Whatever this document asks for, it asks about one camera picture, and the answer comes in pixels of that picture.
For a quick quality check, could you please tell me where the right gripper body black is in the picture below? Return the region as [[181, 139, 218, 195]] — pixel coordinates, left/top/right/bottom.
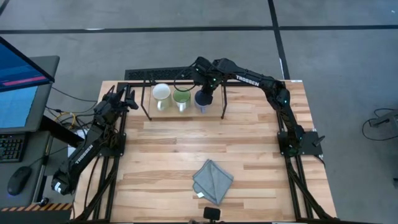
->
[[191, 56, 220, 96]]

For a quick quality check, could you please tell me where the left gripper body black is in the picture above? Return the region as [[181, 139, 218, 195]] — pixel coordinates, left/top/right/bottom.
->
[[92, 91, 129, 126]]

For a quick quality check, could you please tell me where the blue-grey mug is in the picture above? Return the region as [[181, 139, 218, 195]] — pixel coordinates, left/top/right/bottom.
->
[[194, 89, 215, 114]]

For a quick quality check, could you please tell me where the mug with white interior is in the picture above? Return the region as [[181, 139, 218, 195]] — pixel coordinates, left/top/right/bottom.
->
[[151, 82, 172, 112]]

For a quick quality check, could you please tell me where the mug with green interior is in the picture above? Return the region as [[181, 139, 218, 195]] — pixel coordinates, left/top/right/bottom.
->
[[172, 87, 192, 113]]

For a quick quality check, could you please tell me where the black perforated metal panel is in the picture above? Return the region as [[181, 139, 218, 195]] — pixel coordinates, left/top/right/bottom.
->
[[124, 66, 200, 82]]

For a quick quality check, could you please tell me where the black stand leg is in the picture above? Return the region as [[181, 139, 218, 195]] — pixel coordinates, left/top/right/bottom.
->
[[40, 115, 85, 149]]

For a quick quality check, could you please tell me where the white paper sheet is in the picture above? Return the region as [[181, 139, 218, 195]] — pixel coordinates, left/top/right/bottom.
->
[[67, 129, 90, 159]]

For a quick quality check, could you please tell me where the grey side desk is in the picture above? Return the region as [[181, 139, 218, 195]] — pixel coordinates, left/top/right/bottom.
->
[[0, 129, 53, 210]]

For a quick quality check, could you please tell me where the grey-framed display panel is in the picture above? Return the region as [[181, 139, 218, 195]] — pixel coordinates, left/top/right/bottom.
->
[[0, 55, 60, 134]]

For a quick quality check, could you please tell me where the tilted blue screen monitor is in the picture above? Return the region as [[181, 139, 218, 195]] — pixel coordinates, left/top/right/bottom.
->
[[0, 36, 56, 93]]

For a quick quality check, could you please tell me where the black keyboard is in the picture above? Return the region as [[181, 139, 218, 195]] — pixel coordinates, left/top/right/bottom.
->
[[0, 133, 26, 164]]

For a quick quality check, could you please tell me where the grey folded cloth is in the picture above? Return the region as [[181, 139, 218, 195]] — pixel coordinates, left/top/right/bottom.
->
[[192, 159, 235, 207]]

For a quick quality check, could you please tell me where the black computer mouse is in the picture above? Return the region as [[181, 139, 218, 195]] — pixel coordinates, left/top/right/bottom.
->
[[7, 165, 32, 197]]

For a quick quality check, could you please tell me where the grey stand foot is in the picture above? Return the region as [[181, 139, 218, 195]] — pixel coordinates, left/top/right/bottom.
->
[[370, 109, 398, 126]]

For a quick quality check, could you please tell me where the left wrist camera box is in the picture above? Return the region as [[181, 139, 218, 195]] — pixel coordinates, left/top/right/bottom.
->
[[94, 100, 111, 119]]

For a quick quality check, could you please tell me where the black aluminium table frame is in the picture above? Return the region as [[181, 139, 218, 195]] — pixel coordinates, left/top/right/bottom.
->
[[72, 79, 337, 223]]

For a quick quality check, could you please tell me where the yellow cable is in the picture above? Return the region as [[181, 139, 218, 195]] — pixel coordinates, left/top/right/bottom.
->
[[55, 111, 77, 130]]

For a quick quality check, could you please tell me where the wooden shelf black wire frame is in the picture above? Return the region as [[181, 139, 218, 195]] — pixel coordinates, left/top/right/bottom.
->
[[140, 79, 228, 121]]

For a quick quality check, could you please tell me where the black table-level camera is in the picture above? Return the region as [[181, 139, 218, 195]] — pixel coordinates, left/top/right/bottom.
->
[[203, 206, 222, 222]]

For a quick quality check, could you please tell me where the black floor cable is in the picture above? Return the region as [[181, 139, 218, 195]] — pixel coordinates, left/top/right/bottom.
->
[[361, 108, 398, 141]]

